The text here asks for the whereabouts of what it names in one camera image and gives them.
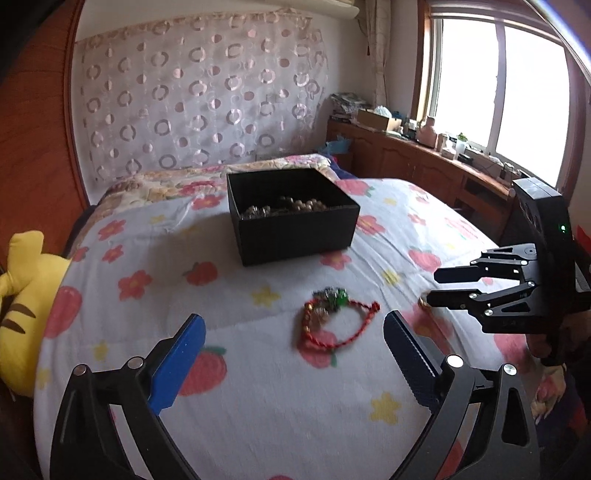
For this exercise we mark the brown slatted wardrobe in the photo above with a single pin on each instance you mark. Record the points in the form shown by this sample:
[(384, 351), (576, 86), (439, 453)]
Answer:
[(37, 115)]

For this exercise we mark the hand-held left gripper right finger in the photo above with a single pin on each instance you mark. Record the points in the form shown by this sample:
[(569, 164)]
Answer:
[(411, 360)]

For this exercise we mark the floral quilt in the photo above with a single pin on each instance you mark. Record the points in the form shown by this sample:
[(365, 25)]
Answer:
[(152, 184)]

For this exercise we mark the beige air conditioner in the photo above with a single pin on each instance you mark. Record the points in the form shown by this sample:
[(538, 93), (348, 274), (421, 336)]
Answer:
[(323, 8)]

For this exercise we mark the green cap bottle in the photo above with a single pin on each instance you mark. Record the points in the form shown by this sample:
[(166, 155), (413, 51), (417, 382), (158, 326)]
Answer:
[(460, 144)]

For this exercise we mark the yellow plush toy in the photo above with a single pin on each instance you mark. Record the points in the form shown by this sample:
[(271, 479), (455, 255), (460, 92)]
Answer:
[(27, 314)]

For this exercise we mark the silver bangle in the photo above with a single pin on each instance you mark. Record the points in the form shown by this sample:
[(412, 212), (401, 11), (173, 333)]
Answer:
[(256, 212)]

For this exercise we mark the window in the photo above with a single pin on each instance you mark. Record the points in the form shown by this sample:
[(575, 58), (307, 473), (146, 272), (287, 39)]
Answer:
[(498, 78)]

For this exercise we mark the cardboard box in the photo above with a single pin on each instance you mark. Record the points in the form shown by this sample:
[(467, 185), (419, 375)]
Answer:
[(376, 120)]

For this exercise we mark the strawberry print blanket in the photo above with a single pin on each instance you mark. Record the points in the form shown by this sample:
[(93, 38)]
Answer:
[(258, 415)]

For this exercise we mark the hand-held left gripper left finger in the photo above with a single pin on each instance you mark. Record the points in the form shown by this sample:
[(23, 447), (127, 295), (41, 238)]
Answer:
[(182, 364)]

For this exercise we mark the long wooden cabinet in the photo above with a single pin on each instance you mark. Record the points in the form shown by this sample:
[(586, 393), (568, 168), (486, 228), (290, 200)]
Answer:
[(415, 170)]

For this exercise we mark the blue bag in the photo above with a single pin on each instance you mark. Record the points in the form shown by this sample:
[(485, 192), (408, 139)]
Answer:
[(338, 146)]

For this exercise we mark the black box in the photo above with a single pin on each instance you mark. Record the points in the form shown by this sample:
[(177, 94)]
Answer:
[(295, 235)]

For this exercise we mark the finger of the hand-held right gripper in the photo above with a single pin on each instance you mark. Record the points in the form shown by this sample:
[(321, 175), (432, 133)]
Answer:
[(461, 273), (452, 299)]

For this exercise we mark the circle pattern curtain cloth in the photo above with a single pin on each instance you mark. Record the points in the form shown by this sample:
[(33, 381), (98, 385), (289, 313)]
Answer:
[(198, 92)]

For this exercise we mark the navy blanket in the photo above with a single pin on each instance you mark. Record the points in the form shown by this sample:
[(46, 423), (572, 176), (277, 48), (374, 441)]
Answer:
[(344, 168)]

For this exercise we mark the person's right hand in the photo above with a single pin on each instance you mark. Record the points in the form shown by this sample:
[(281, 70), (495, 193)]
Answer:
[(538, 345)]

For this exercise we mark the patterned window curtain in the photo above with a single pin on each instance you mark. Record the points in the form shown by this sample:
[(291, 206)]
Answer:
[(379, 55)]

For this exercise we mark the bundle of printed cloth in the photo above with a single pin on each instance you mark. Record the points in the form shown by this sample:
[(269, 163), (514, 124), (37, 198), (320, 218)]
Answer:
[(348, 104)]

